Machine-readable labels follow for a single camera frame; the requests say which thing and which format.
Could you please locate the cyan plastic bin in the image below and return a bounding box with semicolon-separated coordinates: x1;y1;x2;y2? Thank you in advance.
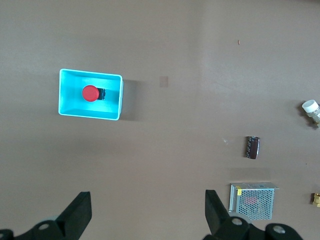
57;68;124;122

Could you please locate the red mushroom push button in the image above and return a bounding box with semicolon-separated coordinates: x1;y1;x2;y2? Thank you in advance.
81;84;108;103

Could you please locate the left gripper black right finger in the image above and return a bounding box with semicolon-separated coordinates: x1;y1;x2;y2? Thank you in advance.
202;189;305;240

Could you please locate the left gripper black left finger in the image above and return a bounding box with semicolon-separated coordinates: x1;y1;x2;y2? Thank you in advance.
0;191;93;240

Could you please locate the dark brown cylindrical capacitor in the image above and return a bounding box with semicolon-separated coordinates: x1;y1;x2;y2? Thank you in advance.
244;135;261;160

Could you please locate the metal valve with white caps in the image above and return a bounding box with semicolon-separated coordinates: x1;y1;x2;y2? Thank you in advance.
301;99;320;130

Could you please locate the perforated metal power supply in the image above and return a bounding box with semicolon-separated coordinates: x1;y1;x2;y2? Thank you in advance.
228;182;280;221

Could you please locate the brass valve with red handle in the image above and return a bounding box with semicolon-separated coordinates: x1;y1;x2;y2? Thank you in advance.
310;192;320;208

